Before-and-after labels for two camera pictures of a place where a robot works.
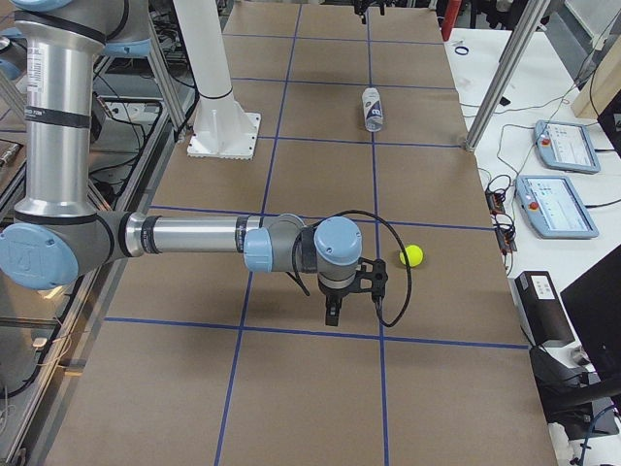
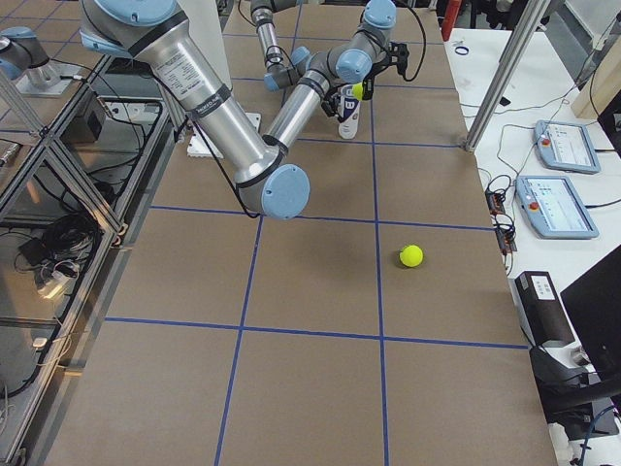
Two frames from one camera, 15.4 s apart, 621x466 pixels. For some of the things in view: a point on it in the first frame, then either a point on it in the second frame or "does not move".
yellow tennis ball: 414,255 to 357,90
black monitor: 594,305 does not move
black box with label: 542,309 does not move
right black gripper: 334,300 to 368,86
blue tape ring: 461,48 does not move
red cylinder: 449,18 does not move
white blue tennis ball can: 373,109 to 347,113
